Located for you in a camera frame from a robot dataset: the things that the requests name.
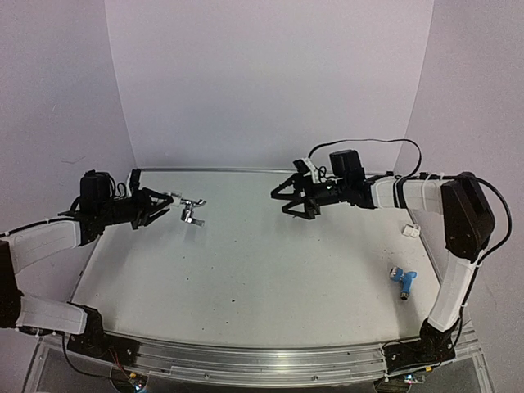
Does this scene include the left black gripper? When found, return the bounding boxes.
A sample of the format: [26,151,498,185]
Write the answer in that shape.
[96,184,172,229]

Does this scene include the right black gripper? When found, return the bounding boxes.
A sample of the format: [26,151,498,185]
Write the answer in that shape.
[267,172,346,218]

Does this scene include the white pipe elbow fitting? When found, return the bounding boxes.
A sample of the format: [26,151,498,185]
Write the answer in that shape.
[165,192,182,207]

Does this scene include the chrome water faucet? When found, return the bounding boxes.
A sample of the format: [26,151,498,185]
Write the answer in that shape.
[180,198,206,227]

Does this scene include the small white pipe fitting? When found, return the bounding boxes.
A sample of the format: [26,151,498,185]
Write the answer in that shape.
[402,224,421,238]

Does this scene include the blue water faucet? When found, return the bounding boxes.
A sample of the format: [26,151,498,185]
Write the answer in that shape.
[389,266,418,301]

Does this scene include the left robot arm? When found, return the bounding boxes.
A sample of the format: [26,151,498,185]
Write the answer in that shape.
[1,169,182,358]

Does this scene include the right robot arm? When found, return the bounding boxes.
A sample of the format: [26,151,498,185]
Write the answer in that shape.
[270,150,495,368]

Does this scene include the left circuit board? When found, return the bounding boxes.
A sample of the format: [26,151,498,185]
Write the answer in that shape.
[111,368,148,393]

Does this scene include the circuit board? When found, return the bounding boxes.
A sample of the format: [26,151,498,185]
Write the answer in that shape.
[403,366,435,386]
[111,368,148,393]

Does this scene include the right circuit board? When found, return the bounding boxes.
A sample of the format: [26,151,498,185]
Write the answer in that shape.
[403,366,435,386]

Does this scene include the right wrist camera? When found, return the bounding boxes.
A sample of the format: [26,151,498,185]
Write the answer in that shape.
[293,158,321,184]

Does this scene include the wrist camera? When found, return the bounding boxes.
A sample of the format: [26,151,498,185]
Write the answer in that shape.
[293,158,321,184]
[126,169,142,197]

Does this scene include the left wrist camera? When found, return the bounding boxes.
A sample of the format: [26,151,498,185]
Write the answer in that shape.
[126,169,142,197]

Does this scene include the aluminium front rail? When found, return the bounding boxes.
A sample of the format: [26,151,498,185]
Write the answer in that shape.
[40,323,480,382]

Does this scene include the right camera black cable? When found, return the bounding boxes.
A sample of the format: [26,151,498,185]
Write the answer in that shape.
[307,138,513,267]

